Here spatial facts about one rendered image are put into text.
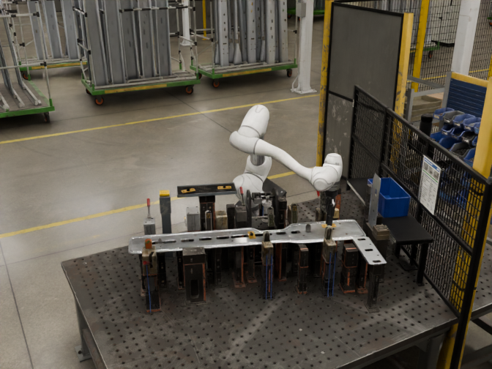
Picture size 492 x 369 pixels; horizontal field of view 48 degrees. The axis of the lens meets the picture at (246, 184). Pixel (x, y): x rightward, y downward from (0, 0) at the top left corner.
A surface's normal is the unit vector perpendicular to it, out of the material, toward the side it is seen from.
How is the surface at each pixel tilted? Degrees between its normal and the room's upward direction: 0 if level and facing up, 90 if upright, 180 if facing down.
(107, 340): 0
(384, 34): 89
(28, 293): 0
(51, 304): 0
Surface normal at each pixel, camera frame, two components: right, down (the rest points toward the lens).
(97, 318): 0.00, -0.91
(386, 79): -0.87, 0.22
